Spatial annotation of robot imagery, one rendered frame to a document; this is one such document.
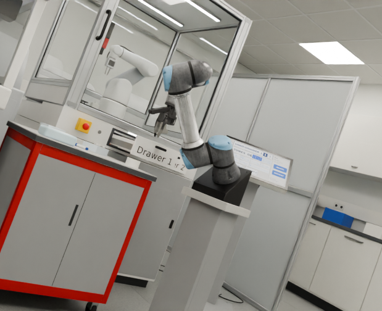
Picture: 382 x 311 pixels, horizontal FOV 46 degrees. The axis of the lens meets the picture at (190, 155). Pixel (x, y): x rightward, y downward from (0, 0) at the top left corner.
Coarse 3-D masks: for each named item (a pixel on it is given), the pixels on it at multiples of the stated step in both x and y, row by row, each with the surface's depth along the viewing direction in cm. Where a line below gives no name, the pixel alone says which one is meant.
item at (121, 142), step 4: (112, 136) 268; (116, 136) 264; (120, 136) 260; (112, 140) 266; (116, 140) 262; (120, 140) 258; (124, 140) 255; (128, 140) 250; (132, 140) 247; (112, 144) 269; (116, 144) 260; (120, 144) 256; (124, 144) 252; (128, 144) 248; (132, 144) 245; (124, 148) 251; (128, 148) 247
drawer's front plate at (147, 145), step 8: (136, 136) 240; (136, 144) 240; (144, 144) 243; (152, 144) 245; (160, 144) 248; (136, 152) 241; (144, 152) 244; (152, 152) 246; (160, 152) 249; (168, 152) 252; (176, 152) 255; (152, 160) 247; (160, 160) 250; (168, 160) 253
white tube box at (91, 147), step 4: (84, 144) 240; (88, 144) 238; (92, 144) 237; (88, 148) 238; (92, 148) 236; (96, 148) 234; (100, 148) 236; (104, 148) 238; (96, 152) 234; (100, 152) 236; (104, 152) 239
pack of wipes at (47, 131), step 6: (42, 126) 194; (48, 126) 191; (42, 132) 192; (48, 132) 190; (54, 132) 192; (60, 132) 194; (54, 138) 193; (60, 138) 194; (66, 138) 196; (72, 138) 197; (72, 144) 198
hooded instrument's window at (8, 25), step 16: (0, 0) 201; (16, 0) 205; (32, 0) 209; (0, 16) 202; (16, 16) 206; (0, 32) 203; (16, 32) 207; (0, 48) 204; (16, 48) 208; (0, 64) 206; (0, 80) 207
